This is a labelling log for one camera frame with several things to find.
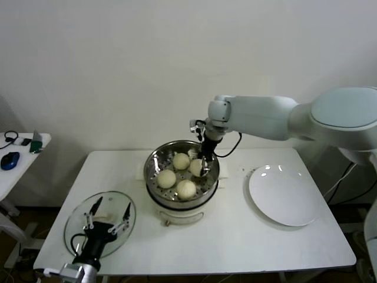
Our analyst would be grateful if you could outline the white round plate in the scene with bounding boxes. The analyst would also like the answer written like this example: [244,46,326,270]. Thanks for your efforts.
[243,168,316,228]
[247,164,320,227]

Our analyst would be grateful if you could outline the black headphones with cable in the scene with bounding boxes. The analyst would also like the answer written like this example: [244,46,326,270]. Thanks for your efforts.
[0,131,19,150]

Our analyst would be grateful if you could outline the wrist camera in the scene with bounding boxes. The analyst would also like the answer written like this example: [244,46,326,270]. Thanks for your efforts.
[42,263,85,278]
[189,118,207,133]

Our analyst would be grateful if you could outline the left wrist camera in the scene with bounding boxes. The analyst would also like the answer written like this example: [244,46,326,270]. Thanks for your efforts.
[42,263,85,278]

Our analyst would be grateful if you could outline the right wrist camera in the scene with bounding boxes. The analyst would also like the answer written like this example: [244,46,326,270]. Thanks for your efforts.
[189,118,207,133]

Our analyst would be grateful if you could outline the stainless steel steamer basket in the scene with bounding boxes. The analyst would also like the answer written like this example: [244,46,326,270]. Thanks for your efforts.
[134,140,229,209]

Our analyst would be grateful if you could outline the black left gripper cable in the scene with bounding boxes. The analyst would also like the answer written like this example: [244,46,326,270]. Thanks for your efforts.
[70,233,88,257]

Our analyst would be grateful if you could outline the blue computer mouse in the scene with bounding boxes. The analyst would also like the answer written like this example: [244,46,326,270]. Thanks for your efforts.
[0,152,20,171]

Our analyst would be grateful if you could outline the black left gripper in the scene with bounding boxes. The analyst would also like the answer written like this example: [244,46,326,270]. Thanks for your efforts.
[72,196,132,265]

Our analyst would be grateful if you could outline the white electric cooker base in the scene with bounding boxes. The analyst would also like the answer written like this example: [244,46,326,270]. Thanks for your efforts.
[145,176,226,227]

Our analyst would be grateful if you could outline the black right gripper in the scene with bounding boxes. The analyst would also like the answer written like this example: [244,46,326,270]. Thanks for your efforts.
[201,134,220,177]

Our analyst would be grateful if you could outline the glass lid with white handle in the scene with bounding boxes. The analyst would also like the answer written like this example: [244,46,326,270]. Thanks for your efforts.
[64,190,138,257]

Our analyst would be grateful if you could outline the white power cable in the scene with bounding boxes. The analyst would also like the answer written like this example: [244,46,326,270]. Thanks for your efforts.
[323,163,354,199]

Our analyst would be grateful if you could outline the white side table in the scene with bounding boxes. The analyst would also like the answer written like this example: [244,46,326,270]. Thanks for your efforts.
[0,133,51,266]

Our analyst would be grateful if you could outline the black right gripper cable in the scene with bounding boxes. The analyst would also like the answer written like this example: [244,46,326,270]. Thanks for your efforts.
[214,132,243,157]

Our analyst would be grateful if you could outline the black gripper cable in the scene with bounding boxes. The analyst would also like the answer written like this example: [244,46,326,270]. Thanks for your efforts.
[214,132,243,157]
[70,233,88,257]

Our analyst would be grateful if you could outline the white steamed baozi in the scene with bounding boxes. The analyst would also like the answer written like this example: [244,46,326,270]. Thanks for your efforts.
[172,153,191,171]
[176,179,197,200]
[157,170,177,189]
[189,159,204,177]

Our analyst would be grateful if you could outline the black power cable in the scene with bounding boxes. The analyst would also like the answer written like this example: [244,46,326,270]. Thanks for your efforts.
[326,162,359,206]

